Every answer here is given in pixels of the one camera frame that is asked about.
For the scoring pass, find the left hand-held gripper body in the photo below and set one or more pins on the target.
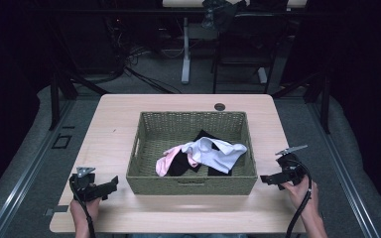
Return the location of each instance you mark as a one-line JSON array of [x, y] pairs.
[[83, 186]]

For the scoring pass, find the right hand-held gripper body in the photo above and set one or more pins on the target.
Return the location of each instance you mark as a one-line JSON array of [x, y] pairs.
[[290, 168]]

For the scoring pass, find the person's right hand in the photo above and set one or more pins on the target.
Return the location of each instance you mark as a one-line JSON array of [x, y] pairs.
[[300, 195]]

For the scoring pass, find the person's left hand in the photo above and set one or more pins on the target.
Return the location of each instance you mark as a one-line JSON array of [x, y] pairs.
[[85, 208]]

